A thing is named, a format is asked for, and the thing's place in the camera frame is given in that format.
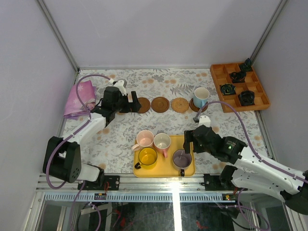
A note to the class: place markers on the yellow plastic tray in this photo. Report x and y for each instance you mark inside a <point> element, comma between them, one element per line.
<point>164,166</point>

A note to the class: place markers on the brown wooden coaster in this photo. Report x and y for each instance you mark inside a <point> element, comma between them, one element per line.
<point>160,104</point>
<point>145,105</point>
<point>194,108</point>

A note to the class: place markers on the pink purple folded cloth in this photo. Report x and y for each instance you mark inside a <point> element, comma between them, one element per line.
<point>74,107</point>

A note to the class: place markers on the yellow mug black handle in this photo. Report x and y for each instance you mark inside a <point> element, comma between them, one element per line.
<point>147,158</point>

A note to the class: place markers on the black part top compartment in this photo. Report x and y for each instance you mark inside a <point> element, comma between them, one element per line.
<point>246,66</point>

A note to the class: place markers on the purple mug black handle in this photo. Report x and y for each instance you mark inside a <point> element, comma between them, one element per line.
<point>181,161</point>

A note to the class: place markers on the orange compartment tray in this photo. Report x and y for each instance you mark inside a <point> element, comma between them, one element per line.
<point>221,75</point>

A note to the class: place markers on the black yellow part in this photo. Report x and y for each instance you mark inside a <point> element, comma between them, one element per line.
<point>228,89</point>

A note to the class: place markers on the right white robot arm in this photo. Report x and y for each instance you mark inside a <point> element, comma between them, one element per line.
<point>246,169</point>

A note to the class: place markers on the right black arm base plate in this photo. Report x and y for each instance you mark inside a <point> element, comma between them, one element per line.
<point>212,183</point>

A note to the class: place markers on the black part compartment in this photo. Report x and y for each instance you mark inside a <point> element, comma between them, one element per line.
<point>238,77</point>
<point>246,98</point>
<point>246,66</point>

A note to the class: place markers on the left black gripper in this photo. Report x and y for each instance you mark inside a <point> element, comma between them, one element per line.
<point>131,105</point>

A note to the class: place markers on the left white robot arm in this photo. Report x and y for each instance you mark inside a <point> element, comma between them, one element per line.
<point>63,154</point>

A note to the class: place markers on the aluminium front rail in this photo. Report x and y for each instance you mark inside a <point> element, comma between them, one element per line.
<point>130,183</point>

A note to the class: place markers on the light pink mug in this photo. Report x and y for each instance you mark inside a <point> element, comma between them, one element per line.
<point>144,139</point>

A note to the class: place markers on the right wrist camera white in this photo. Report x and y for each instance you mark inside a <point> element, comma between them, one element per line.
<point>204,120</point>

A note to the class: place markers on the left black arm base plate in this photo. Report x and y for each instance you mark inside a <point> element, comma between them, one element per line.
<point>105,183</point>

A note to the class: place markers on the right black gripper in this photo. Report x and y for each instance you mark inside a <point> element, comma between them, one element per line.
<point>188,137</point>

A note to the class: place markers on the white mug pink handle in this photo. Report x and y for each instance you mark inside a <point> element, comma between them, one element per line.
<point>162,143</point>

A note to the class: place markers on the light blue mug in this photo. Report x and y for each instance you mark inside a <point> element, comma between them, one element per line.
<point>200,97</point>

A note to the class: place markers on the black part lower compartment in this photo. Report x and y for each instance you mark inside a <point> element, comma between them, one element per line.
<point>246,98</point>

